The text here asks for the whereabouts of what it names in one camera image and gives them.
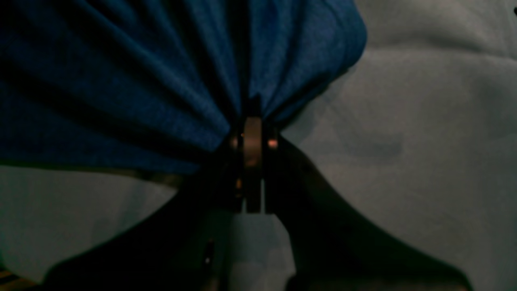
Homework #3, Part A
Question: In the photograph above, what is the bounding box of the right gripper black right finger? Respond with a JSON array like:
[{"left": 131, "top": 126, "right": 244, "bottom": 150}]
[{"left": 263, "top": 129, "right": 472, "bottom": 291}]

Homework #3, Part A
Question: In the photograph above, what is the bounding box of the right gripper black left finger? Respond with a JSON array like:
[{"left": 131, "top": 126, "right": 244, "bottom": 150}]
[{"left": 44, "top": 117, "right": 263, "bottom": 291}]

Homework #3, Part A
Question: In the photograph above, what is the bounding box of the dark blue t-shirt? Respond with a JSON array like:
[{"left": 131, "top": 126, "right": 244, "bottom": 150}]
[{"left": 0, "top": 0, "right": 367, "bottom": 174}]

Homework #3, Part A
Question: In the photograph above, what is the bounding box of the light blue table cloth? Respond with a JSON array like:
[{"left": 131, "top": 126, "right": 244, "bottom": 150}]
[{"left": 1, "top": 0, "right": 516, "bottom": 291}]

